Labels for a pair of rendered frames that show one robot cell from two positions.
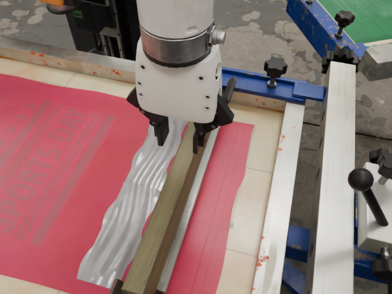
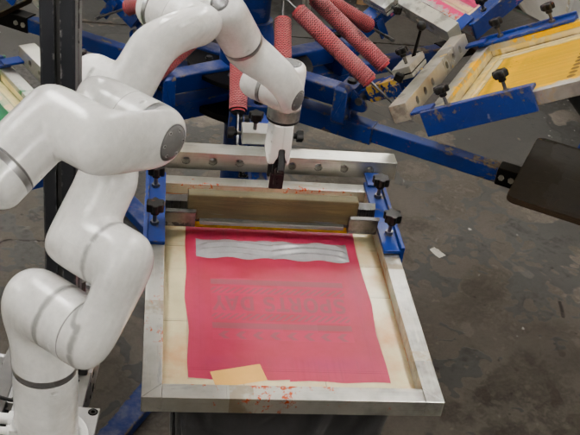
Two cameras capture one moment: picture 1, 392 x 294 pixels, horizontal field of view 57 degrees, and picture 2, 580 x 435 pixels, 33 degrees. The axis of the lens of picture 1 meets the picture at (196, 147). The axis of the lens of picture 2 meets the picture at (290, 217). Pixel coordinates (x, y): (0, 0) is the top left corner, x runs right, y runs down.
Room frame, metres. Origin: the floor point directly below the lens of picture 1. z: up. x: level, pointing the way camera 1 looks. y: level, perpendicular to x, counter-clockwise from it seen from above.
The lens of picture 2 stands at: (1.15, 1.82, 2.31)
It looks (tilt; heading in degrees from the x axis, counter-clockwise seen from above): 33 degrees down; 244
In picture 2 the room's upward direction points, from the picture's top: 8 degrees clockwise
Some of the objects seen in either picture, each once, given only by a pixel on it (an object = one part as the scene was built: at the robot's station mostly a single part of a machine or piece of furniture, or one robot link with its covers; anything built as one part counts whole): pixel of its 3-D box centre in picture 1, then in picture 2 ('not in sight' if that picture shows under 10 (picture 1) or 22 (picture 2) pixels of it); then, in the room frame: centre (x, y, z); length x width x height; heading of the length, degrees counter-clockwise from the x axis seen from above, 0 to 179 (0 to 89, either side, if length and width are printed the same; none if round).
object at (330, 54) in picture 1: (339, 68); not in sight; (0.61, -0.30, 1.02); 0.07 x 0.06 x 0.07; 74
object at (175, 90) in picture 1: (178, 75); (280, 135); (0.33, 0.02, 1.22); 0.10 x 0.07 x 0.11; 74
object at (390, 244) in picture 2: not in sight; (381, 223); (0.06, 0.07, 0.98); 0.30 x 0.05 x 0.07; 74
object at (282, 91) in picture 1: (232, 88); (154, 213); (0.59, -0.08, 0.98); 0.30 x 0.05 x 0.07; 74
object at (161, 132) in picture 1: (154, 122); (277, 178); (0.35, 0.06, 1.13); 0.03 x 0.03 x 0.07; 74
